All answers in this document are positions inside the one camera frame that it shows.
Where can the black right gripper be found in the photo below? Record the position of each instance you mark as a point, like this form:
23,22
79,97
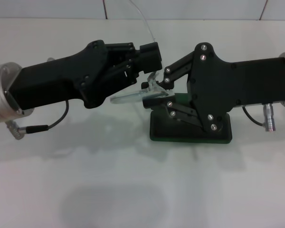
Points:
240,83

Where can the clear white glasses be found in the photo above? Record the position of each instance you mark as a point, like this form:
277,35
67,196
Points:
126,97

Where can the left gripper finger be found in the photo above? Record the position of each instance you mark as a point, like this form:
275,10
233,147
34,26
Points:
148,51
152,66

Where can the green glasses case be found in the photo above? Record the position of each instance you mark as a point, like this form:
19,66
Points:
171,133

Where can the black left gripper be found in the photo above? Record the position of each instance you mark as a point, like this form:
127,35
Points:
57,80

